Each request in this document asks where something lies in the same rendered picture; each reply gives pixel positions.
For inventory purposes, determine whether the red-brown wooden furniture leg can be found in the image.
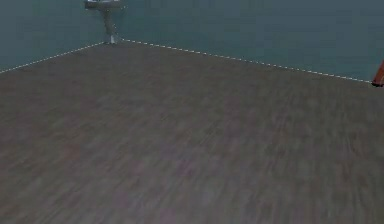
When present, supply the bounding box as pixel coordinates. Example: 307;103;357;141
371;59;384;88

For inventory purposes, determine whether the white pedestal sink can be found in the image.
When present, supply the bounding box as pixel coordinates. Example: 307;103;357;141
83;0;123;45

